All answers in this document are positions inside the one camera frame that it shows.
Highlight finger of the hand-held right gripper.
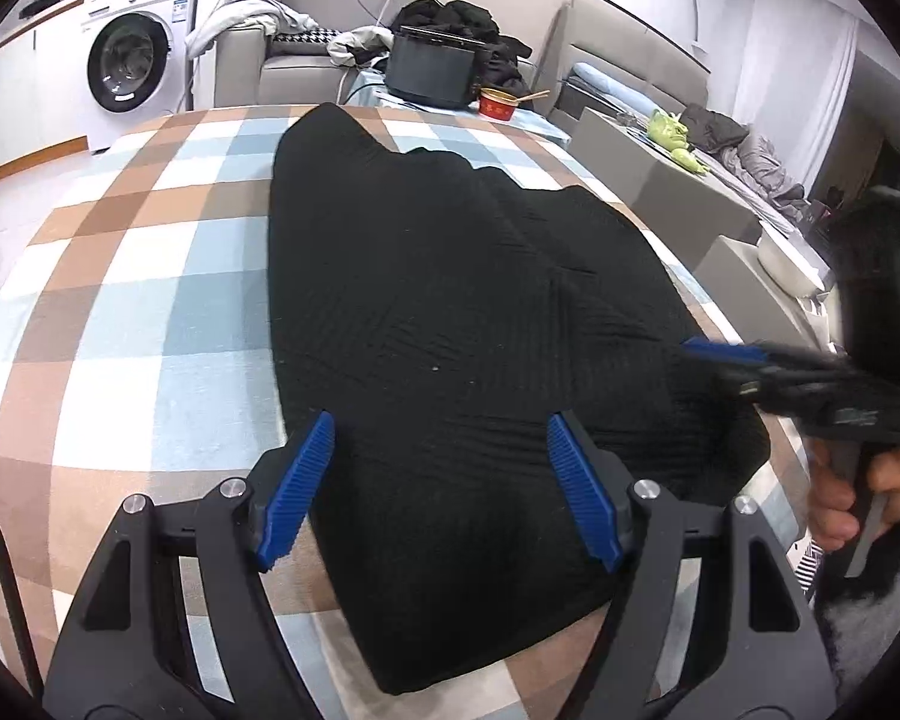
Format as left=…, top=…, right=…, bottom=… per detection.
left=708, top=368, right=790, bottom=407
left=679, top=337, right=845, bottom=379

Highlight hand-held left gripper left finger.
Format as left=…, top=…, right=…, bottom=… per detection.
left=41, top=410, right=338, bottom=720

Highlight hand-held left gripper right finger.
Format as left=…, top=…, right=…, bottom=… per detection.
left=546, top=412, right=833, bottom=720

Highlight black knit sweater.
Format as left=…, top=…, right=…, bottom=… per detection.
left=268, top=103, right=773, bottom=697

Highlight person's right forearm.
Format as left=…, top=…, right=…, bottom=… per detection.
left=816, top=525, right=900, bottom=695

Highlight pile of black clothes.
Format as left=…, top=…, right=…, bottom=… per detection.
left=393, top=0, right=538, bottom=91

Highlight person's right hand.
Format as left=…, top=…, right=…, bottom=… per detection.
left=805, top=439, right=900, bottom=551

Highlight grey stool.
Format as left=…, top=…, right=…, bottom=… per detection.
left=693, top=234, right=842, bottom=347

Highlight white bowl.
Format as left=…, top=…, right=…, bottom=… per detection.
left=755, top=228, right=827, bottom=295

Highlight grey bedding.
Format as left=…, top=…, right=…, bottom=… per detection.
left=681, top=104, right=812, bottom=220

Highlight grey low table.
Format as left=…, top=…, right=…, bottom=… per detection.
left=570, top=106, right=767, bottom=272

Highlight grey curtain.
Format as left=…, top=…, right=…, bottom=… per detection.
left=801, top=13, right=887, bottom=190

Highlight green plush toy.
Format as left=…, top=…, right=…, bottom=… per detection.
left=646, top=108, right=710, bottom=174

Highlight checkered blanket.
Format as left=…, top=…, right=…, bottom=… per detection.
left=0, top=101, right=820, bottom=720

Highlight blue pillow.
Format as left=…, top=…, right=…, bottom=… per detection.
left=573, top=63, right=647, bottom=118

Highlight red bowl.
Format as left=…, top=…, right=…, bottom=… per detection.
left=479, top=87, right=523, bottom=119

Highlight black box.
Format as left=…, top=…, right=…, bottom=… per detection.
left=384, top=24, right=482, bottom=110

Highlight grey sofa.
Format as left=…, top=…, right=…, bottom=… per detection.
left=213, top=0, right=392, bottom=107

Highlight houndstooth cushion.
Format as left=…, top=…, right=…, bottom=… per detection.
left=269, top=25, right=343, bottom=47

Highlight white washing machine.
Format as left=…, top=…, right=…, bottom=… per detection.
left=78, top=0, right=204, bottom=156

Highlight grey white garment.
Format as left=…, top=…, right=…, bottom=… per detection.
left=187, top=0, right=320, bottom=62

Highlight white counter cabinet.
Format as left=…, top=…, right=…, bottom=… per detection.
left=0, top=0, right=92, bottom=182

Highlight black cable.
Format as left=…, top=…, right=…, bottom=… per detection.
left=0, top=457, right=40, bottom=695

